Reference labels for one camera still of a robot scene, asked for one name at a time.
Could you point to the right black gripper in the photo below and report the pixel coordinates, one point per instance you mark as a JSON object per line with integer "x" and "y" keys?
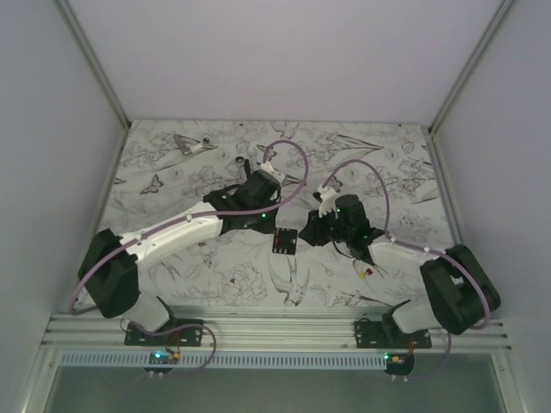
{"x": 312, "y": 231}

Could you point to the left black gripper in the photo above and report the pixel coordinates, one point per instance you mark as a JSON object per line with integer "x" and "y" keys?
{"x": 270, "y": 224}

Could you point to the black fuse box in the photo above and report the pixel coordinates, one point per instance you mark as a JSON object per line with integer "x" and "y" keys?
{"x": 285, "y": 241}

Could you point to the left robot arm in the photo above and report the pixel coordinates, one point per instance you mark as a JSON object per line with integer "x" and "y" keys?
{"x": 113, "y": 270}

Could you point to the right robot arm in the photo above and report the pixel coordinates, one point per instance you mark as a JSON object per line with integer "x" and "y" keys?
{"x": 459, "y": 293}

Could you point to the yellow and red fuse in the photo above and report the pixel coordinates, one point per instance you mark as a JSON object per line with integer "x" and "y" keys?
{"x": 364, "y": 273}

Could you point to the silver ratchet wrench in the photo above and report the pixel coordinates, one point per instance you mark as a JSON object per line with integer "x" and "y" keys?
{"x": 244, "y": 167}

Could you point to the floral patterned mat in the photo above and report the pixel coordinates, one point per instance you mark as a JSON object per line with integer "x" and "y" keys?
{"x": 166, "y": 168}

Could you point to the right controller board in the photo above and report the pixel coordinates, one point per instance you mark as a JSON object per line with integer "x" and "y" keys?
{"x": 399, "y": 364}

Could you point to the controller board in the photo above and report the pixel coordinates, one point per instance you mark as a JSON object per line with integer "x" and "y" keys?
{"x": 163, "y": 358}
{"x": 399, "y": 364}

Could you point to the left controller board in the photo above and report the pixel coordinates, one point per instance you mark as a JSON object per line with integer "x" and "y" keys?
{"x": 163, "y": 358}

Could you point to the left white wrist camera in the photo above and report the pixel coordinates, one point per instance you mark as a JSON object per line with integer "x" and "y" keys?
{"x": 271, "y": 170}

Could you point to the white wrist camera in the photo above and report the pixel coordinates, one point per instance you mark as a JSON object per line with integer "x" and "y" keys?
{"x": 271, "y": 170}
{"x": 327, "y": 197}

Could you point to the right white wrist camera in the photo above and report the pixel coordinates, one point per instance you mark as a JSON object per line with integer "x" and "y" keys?
{"x": 327, "y": 197}

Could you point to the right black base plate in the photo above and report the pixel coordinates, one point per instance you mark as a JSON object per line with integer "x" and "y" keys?
{"x": 377, "y": 335}

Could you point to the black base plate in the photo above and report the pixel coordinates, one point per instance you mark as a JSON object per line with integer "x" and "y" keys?
{"x": 176, "y": 333}
{"x": 377, "y": 335}

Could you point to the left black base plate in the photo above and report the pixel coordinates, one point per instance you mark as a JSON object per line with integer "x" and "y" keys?
{"x": 176, "y": 333}

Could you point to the white slotted cable duct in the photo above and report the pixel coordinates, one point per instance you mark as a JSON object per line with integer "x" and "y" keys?
{"x": 228, "y": 359}

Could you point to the aluminium rail frame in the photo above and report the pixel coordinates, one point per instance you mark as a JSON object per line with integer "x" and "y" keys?
{"x": 235, "y": 328}

